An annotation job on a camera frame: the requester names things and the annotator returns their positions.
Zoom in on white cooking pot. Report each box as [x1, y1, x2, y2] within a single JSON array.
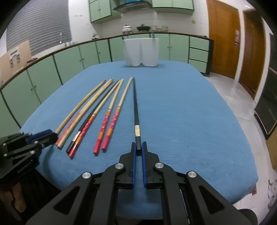
[[122, 25, 133, 34]]

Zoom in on blue table cloth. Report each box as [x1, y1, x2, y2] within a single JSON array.
[[21, 61, 258, 203]]

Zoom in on white container right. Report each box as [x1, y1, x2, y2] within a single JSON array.
[[141, 38, 160, 67]]

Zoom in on kitchen faucet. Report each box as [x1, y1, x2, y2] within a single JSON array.
[[59, 32, 65, 44]]

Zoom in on green kitchen cabinets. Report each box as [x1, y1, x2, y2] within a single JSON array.
[[1, 32, 214, 136], [88, 0, 194, 23]]

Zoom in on red-handled chopstick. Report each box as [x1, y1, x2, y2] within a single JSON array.
[[101, 77, 133, 150], [93, 79, 124, 155], [66, 80, 120, 159]]

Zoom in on green upper kitchen cabinets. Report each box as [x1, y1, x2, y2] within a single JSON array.
[[88, 0, 194, 23]]

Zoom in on cardboard box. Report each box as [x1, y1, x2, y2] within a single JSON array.
[[0, 40, 32, 86]]

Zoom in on white container left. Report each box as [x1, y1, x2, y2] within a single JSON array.
[[123, 38, 142, 66]]

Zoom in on white container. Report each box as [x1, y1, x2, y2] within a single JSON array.
[[141, 38, 160, 67], [123, 38, 142, 66]]

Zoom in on green lower kitchen cabinets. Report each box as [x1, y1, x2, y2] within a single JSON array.
[[1, 32, 214, 136]]

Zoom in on bamboo chopstick red-pattern end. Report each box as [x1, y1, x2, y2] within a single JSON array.
[[56, 79, 114, 149]]

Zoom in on black chopstick silver band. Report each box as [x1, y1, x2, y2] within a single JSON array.
[[133, 78, 141, 156]]

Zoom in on wooden door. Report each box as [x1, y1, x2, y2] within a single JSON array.
[[207, 1, 240, 79]]

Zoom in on black oven appliance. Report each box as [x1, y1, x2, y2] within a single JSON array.
[[254, 34, 276, 139]]

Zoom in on grey window blind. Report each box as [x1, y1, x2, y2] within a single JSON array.
[[7, 0, 72, 55]]

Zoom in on range hood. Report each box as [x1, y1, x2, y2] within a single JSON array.
[[113, 1, 153, 13]]

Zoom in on person's left hand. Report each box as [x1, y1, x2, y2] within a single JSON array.
[[1, 183, 26, 213]]

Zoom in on black wok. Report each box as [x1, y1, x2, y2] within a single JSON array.
[[137, 24, 151, 32]]

